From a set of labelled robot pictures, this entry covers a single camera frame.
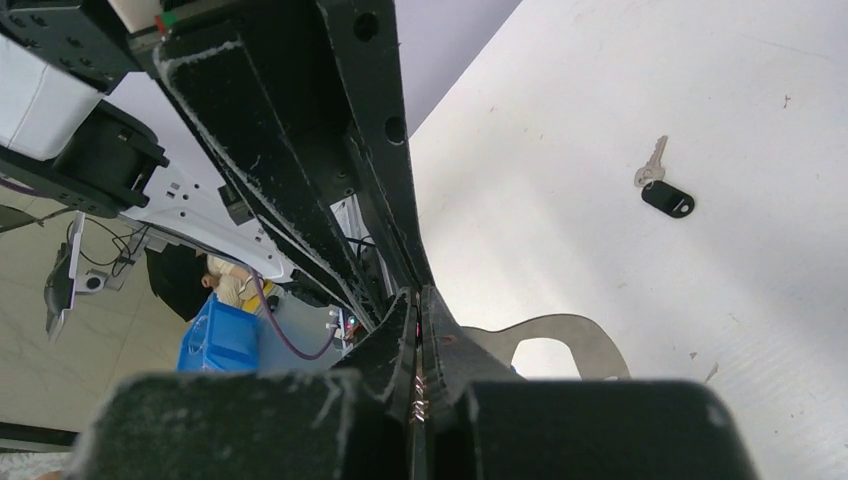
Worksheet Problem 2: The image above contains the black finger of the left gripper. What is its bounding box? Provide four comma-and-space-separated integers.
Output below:
317, 1, 434, 290
153, 1, 387, 331

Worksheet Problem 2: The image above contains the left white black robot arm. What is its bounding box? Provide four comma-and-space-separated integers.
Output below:
1, 1, 433, 330

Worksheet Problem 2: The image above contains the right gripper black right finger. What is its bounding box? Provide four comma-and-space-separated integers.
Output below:
420, 286, 757, 479

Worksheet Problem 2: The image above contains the person in black clothes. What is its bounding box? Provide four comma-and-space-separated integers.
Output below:
145, 245, 263, 322

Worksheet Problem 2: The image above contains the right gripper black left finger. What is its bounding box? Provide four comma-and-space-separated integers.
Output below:
66, 289, 415, 479

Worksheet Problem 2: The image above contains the blue plastic bin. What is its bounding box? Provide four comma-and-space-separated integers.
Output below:
176, 294, 259, 373

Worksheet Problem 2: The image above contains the key with black head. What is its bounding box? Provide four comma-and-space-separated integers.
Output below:
634, 135, 696, 219

